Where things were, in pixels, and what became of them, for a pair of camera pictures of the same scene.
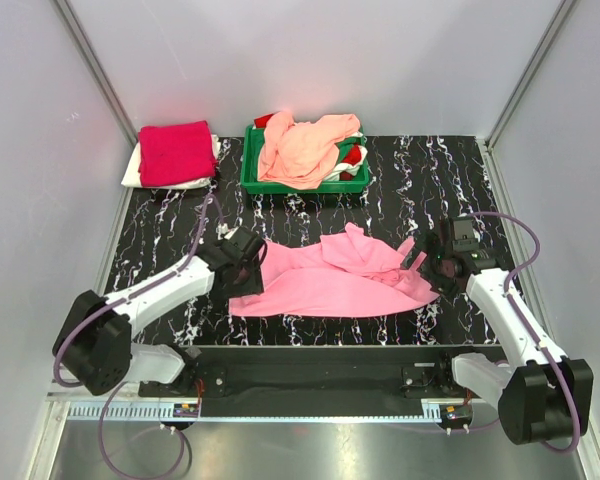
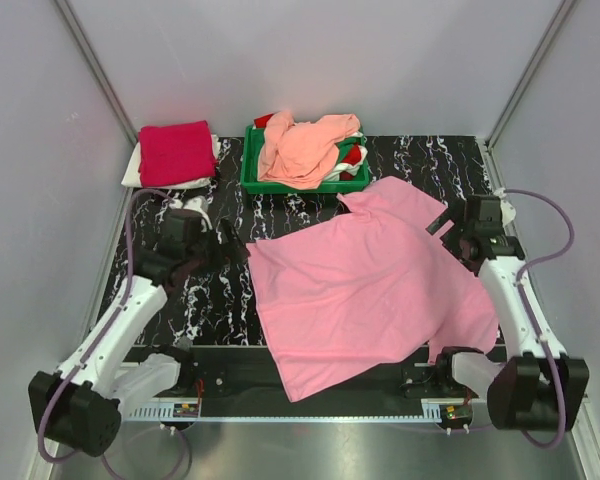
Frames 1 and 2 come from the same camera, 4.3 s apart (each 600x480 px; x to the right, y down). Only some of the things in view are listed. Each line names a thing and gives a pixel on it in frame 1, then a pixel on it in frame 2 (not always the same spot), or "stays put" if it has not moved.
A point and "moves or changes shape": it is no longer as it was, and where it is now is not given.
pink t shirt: [344, 275] moves or changes shape
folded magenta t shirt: [173, 153] stays put
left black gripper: [252, 287] -> [234, 244]
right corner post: [493, 169] stays put
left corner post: [97, 67] stays put
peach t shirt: [300, 154] stays put
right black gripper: [429, 243] -> [451, 248]
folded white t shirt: [132, 173] stays put
